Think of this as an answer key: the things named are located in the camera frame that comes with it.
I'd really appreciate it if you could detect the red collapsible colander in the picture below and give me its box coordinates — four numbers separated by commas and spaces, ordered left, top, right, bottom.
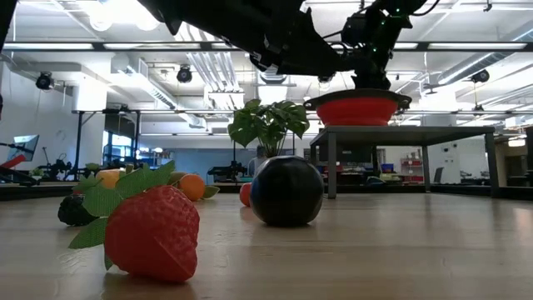
303, 87, 413, 128

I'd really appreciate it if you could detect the small orange toy fruit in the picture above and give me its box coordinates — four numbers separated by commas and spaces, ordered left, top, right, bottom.
239, 182, 253, 208

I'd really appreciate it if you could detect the orange tangerine with leaf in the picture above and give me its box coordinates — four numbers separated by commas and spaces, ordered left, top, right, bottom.
178, 172, 221, 203

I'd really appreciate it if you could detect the brown toy kiwi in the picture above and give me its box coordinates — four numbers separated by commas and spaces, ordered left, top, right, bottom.
167, 170, 188, 187

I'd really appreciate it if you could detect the red toy strawberry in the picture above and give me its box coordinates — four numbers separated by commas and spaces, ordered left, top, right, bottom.
68, 160, 201, 284

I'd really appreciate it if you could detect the dark toy blackberry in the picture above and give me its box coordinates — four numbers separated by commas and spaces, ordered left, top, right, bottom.
57, 193, 99, 228

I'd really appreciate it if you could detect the black overhead beam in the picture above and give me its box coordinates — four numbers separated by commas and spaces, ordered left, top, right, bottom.
0, 40, 533, 53

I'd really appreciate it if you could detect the grey perforated metal shelf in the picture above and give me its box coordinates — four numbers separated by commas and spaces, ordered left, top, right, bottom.
309, 125, 500, 200

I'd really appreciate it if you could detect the green plant in white pot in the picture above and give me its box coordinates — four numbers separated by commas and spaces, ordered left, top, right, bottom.
227, 98, 311, 168

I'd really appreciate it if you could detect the person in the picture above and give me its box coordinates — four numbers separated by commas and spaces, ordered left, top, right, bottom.
248, 144, 268, 176

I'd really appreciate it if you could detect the black ceiling spotlight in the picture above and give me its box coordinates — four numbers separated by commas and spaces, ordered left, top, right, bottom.
176, 64, 194, 84
471, 68, 491, 84
35, 71, 55, 92

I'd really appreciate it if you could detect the long ceiling strip light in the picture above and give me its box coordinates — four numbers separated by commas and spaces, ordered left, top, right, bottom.
3, 42, 95, 51
428, 42, 528, 51

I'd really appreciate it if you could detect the shelf with red bins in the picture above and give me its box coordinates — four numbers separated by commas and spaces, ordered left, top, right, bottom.
400, 157, 426, 183

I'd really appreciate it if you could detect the tilted computer monitor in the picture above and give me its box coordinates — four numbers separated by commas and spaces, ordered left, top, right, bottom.
7, 133, 41, 163

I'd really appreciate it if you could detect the red background bar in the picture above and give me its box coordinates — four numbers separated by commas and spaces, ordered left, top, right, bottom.
0, 153, 27, 170

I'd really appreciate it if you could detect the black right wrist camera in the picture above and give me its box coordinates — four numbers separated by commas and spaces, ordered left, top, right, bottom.
341, 11, 378, 48

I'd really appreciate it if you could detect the long silver ceiling duct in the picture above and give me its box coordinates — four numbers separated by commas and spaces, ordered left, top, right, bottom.
435, 20, 533, 87

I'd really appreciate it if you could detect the black aluminium table frame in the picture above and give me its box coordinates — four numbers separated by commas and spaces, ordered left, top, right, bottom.
0, 179, 533, 202

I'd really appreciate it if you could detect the black background post frame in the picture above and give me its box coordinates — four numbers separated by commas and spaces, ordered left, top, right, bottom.
71, 108, 142, 181

